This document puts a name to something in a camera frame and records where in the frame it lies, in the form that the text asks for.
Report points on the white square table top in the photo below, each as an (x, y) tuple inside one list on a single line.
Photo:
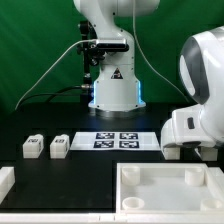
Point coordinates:
[(169, 193)]

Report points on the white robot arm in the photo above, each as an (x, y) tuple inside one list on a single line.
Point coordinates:
[(201, 67)]

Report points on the white sheet with markers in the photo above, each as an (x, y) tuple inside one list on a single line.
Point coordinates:
[(131, 141)]

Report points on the white left obstacle block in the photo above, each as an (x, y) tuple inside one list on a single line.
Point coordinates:
[(7, 180)]

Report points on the black camera stand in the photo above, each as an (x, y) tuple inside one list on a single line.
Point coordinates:
[(87, 32)]

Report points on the silver camera on stand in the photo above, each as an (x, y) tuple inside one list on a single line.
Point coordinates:
[(112, 45)]

